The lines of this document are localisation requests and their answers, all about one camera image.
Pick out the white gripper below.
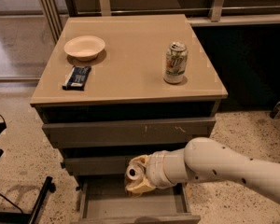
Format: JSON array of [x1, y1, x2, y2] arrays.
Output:
[[125, 151, 174, 194]]

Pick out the orange soda can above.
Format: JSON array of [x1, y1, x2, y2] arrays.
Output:
[[124, 165, 145, 197]]

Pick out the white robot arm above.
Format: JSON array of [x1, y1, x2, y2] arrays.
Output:
[[125, 137, 280, 204]]

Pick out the grey top drawer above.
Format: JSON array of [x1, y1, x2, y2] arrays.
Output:
[[43, 117, 216, 148]]

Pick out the grey open bottom drawer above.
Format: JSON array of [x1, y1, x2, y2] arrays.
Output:
[[71, 175, 201, 224]]

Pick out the grey middle drawer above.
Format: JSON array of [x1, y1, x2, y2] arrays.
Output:
[[61, 152, 203, 176]]

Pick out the beige top drawer cabinet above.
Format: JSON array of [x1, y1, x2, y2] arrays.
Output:
[[30, 14, 230, 224]]

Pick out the green white soda can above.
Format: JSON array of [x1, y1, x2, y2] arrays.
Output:
[[163, 41, 188, 84]]

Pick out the dark blue snack packet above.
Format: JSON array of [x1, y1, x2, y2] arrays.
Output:
[[63, 66, 91, 91]]

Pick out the white bowl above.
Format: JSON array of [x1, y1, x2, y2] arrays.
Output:
[[64, 35, 105, 62]]

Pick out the small grey floor object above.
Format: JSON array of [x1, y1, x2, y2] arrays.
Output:
[[270, 101, 280, 119]]

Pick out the wooden counter with metal brackets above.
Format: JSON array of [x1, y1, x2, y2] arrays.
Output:
[[65, 0, 280, 26]]

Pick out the black chair frame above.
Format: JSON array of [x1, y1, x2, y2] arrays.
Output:
[[0, 114, 56, 224]]

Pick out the metal window frame post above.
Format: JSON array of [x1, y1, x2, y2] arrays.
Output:
[[38, 0, 63, 42]]

